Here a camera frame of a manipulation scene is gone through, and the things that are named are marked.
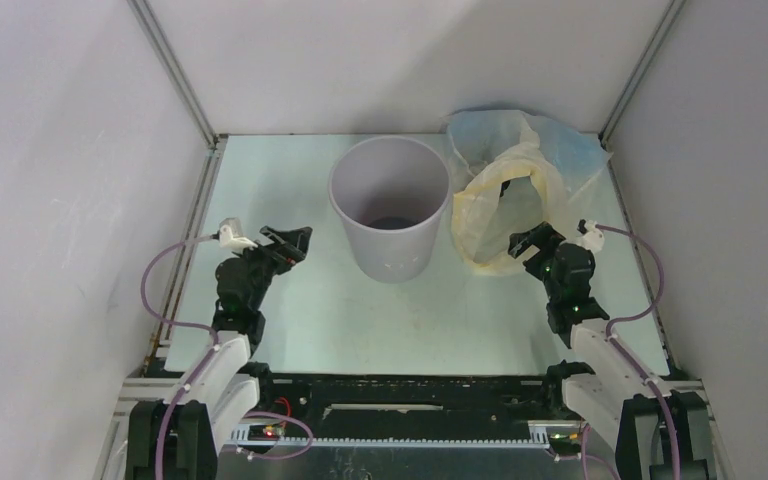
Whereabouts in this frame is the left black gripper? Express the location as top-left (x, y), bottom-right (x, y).
top-left (232, 226), bottom-right (311, 311)

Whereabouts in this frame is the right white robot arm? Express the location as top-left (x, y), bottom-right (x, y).
top-left (508, 220), bottom-right (718, 479)

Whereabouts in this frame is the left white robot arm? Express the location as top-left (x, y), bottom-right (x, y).
top-left (123, 218), bottom-right (313, 479)

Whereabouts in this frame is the yellow translucent trash bag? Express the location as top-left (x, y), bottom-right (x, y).
top-left (446, 124), bottom-right (568, 277)

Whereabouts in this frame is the grey plastic trash bin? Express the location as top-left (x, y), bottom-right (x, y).
top-left (328, 136), bottom-right (452, 284)

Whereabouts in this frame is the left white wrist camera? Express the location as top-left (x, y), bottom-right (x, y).
top-left (217, 217), bottom-right (259, 253)

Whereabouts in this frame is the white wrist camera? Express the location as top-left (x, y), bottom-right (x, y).
top-left (217, 217), bottom-right (259, 253)
top-left (574, 219), bottom-right (605, 254)

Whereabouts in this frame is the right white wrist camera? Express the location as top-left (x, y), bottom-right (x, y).
top-left (574, 219), bottom-right (605, 254)

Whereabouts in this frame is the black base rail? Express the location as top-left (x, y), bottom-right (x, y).
top-left (261, 373), bottom-right (582, 440)

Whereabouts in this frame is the grey slotted cable duct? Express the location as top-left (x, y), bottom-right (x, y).
top-left (224, 424), bottom-right (550, 449)

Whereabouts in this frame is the left aluminium frame post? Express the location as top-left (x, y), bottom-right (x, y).
top-left (127, 0), bottom-right (218, 149)

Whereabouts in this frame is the aluminium frame post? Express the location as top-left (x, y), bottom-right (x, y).
top-left (127, 0), bottom-right (218, 149)
top-left (598, 0), bottom-right (687, 147)

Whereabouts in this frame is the right aluminium frame post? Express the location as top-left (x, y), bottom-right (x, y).
top-left (598, 0), bottom-right (687, 147)

